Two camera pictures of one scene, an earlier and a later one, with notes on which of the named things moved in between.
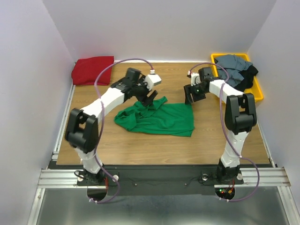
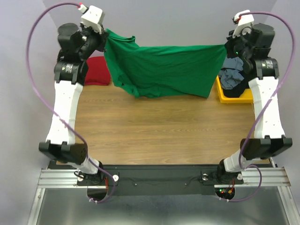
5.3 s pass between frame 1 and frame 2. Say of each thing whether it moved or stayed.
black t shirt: stayed
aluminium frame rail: stayed
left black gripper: moved
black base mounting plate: stayed
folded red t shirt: stayed
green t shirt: moved
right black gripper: moved
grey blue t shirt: stayed
